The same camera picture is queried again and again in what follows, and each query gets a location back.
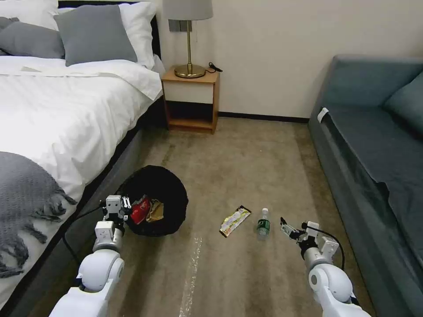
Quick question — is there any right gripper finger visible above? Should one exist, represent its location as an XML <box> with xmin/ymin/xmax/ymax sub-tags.
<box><xmin>280</xmin><ymin>216</ymin><xmax>303</xmax><ymax>233</ymax></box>
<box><xmin>281</xmin><ymin>225</ymin><xmax>301</xmax><ymax>242</ymax></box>

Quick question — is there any white duvet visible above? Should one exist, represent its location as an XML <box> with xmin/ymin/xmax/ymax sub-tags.
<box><xmin>0</xmin><ymin>55</ymin><xmax>164</xmax><ymax>299</ymax></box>

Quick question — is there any teal sofa cushion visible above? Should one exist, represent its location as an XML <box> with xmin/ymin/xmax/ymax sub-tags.
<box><xmin>382</xmin><ymin>70</ymin><xmax>423</xmax><ymax>140</ymax></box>

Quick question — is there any teal sofa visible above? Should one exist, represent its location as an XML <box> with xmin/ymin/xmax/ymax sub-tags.
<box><xmin>307</xmin><ymin>54</ymin><xmax>423</xmax><ymax>317</ymax></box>

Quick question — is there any clear bottle with green label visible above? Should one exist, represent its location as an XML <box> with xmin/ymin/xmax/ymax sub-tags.
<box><xmin>256</xmin><ymin>207</ymin><xmax>271</xmax><ymax>242</ymax></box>

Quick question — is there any brass lamp with grey shade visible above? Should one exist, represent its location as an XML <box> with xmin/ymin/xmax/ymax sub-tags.
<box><xmin>162</xmin><ymin>0</ymin><xmax>214</xmax><ymax>79</ymax></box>

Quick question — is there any wooden nightstand with white drawer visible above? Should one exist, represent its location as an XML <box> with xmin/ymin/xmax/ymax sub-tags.
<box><xmin>161</xmin><ymin>65</ymin><xmax>221</xmax><ymax>135</ymax></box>

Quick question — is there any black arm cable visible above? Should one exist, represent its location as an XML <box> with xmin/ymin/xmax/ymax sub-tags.
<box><xmin>315</xmin><ymin>229</ymin><xmax>345</xmax><ymax>270</ymax></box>
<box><xmin>63</xmin><ymin>199</ymin><xmax>108</xmax><ymax>265</ymax></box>

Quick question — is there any yellow green snack bar wrapper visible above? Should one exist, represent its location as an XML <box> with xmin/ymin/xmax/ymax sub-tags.
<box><xmin>219</xmin><ymin>205</ymin><xmax>252</xmax><ymax>238</ymax></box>

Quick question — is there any small dark grey pillow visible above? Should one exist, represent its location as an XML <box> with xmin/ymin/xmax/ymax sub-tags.
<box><xmin>0</xmin><ymin>16</ymin><xmax>21</xmax><ymax>30</ymax></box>

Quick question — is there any black headboard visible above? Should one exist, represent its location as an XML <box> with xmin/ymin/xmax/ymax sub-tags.
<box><xmin>149</xmin><ymin>15</ymin><xmax>163</xmax><ymax>72</ymax></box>

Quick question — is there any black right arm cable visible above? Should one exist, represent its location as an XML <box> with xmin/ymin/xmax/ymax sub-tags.
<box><xmin>315</xmin><ymin>229</ymin><xmax>345</xmax><ymax>270</ymax></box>

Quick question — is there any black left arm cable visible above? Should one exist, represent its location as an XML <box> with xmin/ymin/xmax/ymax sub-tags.
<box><xmin>63</xmin><ymin>199</ymin><xmax>108</xmax><ymax>265</ymax></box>

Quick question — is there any black baseboard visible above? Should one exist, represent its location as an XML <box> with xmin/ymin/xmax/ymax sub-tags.
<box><xmin>218</xmin><ymin>112</ymin><xmax>312</xmax><ymax>124</ymax></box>

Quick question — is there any white pillow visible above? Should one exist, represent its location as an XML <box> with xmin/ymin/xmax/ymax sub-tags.
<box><xmin>56</xmin><ymin>1</ymin><xmax>158</xmax><ymax>70</ymax></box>
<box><xmin>0</xmin><ymin>0</ymin><xmax>60</xmax><ymax>32</ymax></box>

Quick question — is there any tan crumpled wrapper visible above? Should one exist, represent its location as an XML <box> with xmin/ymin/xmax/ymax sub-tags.
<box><xmin>146</xmin><ymin>198</ymin><xmax>166</xmax><ymax>223</ymax></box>

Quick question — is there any black round trash bin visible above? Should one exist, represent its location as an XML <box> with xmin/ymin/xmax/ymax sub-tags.
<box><xmin>114</xmin><ymin>166</ymin><xmax>189</xmax><ymax>238</ymax></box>

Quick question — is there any grey flat pillow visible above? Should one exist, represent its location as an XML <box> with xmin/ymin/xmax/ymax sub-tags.
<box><xmin>0</xmin><ymin>22</ymin><xmax>66</xmax><ymax>60</ymax></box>

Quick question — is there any grey fringed throw blanket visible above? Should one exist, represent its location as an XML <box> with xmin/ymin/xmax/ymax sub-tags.
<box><xmin>0</xmin><ymin>151</ymin><xmax>78</xmax><ymax>279</ymax></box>

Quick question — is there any large grey square pillow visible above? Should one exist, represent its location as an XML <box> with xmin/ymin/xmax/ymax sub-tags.
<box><xmin>53</xmin><ymin>4</ymin><xmax>138</xmax><ymax>67</ymax></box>

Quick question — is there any red snack wrapper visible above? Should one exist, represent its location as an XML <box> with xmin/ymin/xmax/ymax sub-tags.
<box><xmin>130</xmin><ymin>196</ymin><xmax>151</xmax><ymax>225</ymax></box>

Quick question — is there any grey upholstered bed frame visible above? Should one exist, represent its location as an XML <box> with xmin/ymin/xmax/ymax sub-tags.
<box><xmin>5</xmin><ymin>96</ymin><xmax>168</xmax><ymax>317</ymax></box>

